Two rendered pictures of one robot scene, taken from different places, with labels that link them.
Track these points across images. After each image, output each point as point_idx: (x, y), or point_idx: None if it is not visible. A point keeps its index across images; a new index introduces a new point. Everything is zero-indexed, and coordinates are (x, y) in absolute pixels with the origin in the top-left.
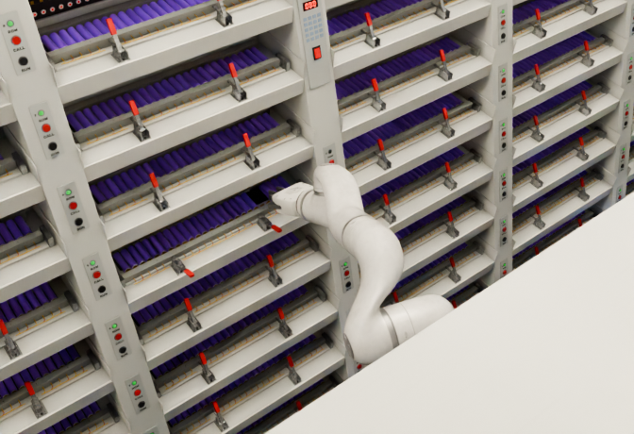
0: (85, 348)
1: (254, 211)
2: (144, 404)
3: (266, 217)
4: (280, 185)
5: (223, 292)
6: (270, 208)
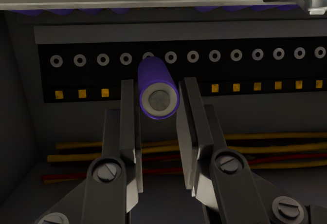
0: None
1: (277, 3)
2: None
3: None
4: (45, 9)
5: None
6: None
